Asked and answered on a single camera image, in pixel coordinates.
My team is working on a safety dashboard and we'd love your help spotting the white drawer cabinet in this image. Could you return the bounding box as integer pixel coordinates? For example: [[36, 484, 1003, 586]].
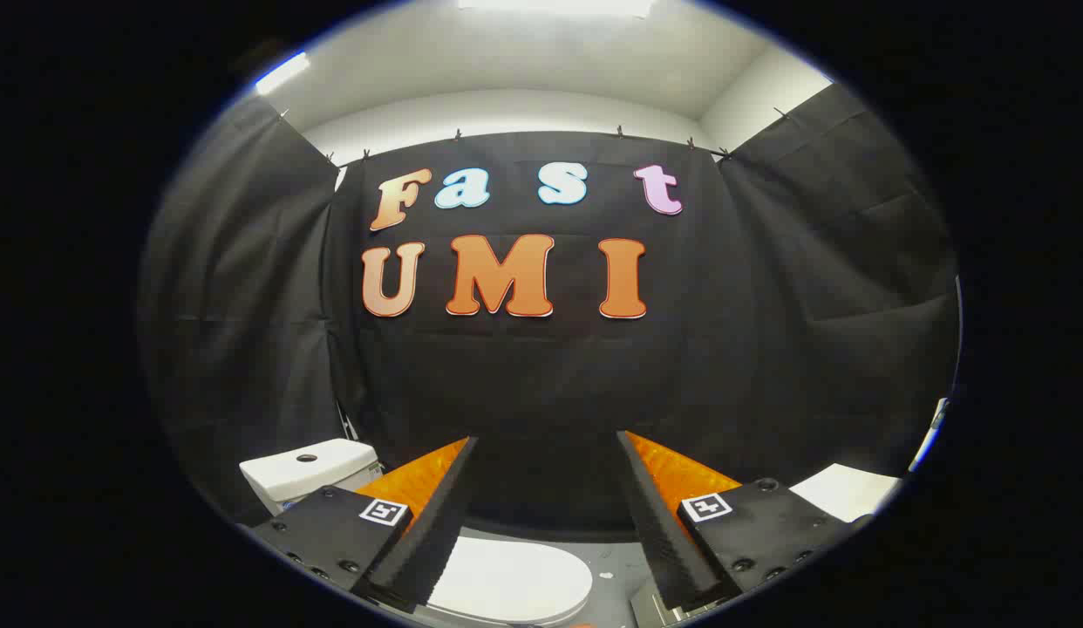
[[790, 464, 902, 522]]

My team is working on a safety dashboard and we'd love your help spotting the white toilet lid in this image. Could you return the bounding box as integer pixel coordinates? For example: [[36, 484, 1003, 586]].
[[426, 536, 594, 625]]

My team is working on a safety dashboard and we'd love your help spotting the ceiling light panel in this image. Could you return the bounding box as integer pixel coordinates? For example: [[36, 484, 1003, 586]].
[[255, 52, 311, 95], [459, 0, 656, 17]]

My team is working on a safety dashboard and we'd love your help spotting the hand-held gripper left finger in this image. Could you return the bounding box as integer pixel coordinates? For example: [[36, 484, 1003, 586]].
[[252, 436, 480, 613]]

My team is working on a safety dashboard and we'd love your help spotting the white toilet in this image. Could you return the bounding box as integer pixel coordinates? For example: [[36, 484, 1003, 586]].
[[239, 439, 384, 517]]

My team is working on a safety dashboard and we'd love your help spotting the black backdrop cloth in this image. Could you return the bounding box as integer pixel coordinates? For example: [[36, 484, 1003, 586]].
[[139, 83, 961, 533]]

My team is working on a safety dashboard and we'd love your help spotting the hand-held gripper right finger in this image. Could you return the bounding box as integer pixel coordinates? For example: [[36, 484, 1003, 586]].
[[616, 430, 875, 613]]

